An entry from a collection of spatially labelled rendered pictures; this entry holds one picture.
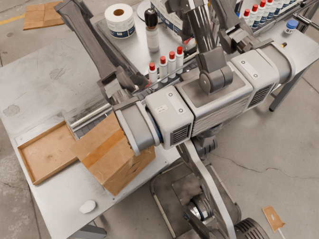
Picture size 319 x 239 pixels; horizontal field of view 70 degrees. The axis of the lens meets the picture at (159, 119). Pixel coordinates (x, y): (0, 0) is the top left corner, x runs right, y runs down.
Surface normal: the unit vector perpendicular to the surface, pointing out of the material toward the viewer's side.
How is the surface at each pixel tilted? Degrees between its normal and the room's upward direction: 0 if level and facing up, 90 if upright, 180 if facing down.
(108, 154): 0
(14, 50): 0
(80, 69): 0
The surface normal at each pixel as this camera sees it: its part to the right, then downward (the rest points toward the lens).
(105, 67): -0.15, -0.04
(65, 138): -0.04, -0.48
